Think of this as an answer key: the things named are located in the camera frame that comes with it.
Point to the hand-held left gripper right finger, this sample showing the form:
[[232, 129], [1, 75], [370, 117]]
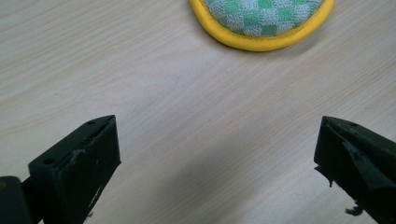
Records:
[[358, 161]]

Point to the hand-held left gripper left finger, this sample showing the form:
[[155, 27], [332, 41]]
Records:
[[77, 174]]

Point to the green checkered yellow-rimmed pot holder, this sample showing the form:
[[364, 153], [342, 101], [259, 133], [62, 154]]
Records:
[[264, 18]]

